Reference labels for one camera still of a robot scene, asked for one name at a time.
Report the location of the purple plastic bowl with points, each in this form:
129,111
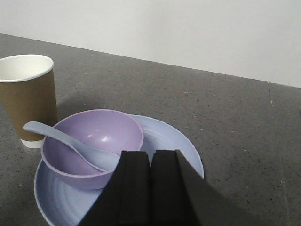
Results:
105,129

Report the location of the light blue plastic plate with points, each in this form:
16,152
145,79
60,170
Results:
63,205

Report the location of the light blue plastic spoon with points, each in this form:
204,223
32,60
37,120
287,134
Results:
97,158

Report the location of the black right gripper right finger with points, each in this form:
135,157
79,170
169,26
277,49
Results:
181,197

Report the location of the brown paper cup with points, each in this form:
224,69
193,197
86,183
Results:
27,91

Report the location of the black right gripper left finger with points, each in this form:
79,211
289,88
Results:
125,201

